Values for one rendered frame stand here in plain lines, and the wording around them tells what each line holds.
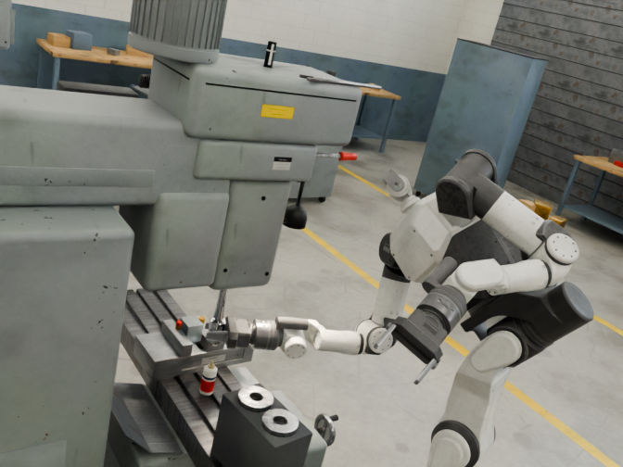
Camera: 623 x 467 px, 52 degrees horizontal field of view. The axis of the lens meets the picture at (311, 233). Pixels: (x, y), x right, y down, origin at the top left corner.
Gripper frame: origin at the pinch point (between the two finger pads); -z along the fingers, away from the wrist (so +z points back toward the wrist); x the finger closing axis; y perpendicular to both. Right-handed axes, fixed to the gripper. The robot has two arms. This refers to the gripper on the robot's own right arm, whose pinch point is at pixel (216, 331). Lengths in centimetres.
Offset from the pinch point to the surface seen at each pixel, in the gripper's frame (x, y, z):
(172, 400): 7.0, 19.9, -9.7
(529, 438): -97, 114, 207
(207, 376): 3.9, 13.2, -0.7
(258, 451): 42.5, 6.2, 7.9
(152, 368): -1.9, 15.5, -16.1
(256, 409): 34.4, 0.3, 7.4
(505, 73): -492, -53, 345
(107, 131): 26, -61, -34
